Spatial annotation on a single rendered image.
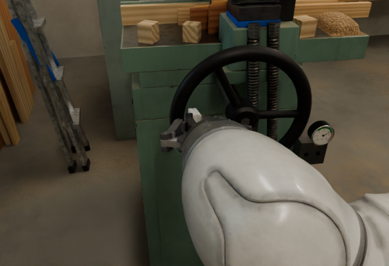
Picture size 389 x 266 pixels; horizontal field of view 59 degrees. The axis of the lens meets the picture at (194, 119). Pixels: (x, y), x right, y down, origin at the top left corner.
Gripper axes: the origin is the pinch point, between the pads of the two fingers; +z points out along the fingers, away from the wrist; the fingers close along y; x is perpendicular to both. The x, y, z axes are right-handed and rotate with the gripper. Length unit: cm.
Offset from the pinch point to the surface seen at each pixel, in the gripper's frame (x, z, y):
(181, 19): -19.6, 35.5, -2.3
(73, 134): 26, 111, 46
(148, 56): -10.7, 22.1, 7.0
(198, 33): -15.2, 21.8, -4.6
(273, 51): -10.7, 2.8, -15.3
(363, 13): -19, 36, -54
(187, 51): -11.3, 22.0, -2.0
